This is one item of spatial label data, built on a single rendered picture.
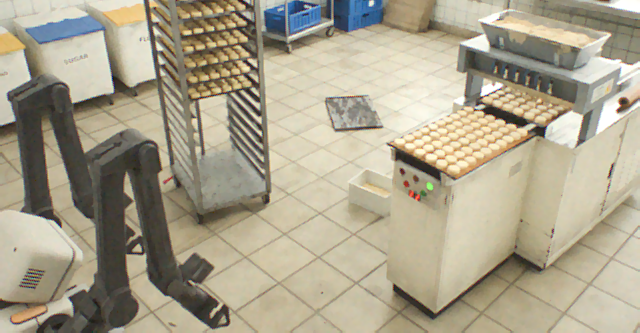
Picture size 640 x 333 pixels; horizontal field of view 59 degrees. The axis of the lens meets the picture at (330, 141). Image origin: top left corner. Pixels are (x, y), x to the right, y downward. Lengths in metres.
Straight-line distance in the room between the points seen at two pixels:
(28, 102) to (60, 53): 3.52
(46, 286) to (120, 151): 0.41
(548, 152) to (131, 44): 3.67
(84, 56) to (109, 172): 3.98
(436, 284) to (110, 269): 1.83
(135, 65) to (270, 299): 2.95
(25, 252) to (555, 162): 2.37
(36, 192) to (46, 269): 0.31
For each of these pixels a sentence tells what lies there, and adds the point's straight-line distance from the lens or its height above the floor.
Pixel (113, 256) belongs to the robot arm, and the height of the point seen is 1.38.
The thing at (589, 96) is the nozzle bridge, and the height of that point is 1.11.
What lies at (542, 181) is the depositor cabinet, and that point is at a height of 0.60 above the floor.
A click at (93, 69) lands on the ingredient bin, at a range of 5.24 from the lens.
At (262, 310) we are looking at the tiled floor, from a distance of 3.08.
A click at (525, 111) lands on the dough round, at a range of 3.08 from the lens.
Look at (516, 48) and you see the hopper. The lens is 3.02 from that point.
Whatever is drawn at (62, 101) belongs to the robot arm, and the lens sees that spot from 1.60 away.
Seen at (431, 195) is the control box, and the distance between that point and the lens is 2.55.
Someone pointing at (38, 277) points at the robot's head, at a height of 1.30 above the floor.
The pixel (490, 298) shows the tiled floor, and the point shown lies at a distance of 3.23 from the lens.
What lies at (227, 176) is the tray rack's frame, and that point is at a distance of 3.84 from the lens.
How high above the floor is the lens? 2.20
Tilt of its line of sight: 29 degrees down
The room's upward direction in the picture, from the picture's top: straight up
